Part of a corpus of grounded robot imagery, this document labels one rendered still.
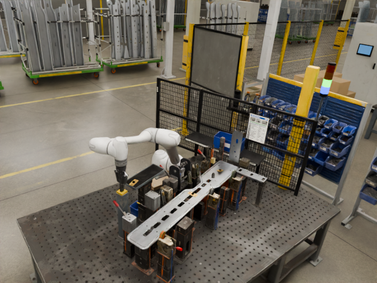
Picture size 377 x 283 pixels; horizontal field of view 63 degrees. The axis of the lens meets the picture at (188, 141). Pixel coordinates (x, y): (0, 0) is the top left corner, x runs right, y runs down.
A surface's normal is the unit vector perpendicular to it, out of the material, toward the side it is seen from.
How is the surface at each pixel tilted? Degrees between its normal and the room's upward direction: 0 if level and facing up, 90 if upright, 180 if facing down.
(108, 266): 0
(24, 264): 0
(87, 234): 0
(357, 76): 90
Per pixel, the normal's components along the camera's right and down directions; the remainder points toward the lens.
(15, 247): 0.07, -0.89
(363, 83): -0.77, 0.24
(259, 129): -0.57, 0.34
